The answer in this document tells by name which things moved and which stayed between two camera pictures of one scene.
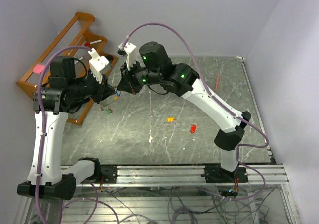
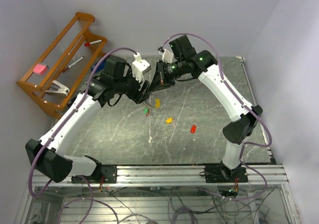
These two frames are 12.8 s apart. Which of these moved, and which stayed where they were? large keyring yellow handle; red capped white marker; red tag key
Moved: large keyring yellow handle
Stayed: red tag key; red capped white marker
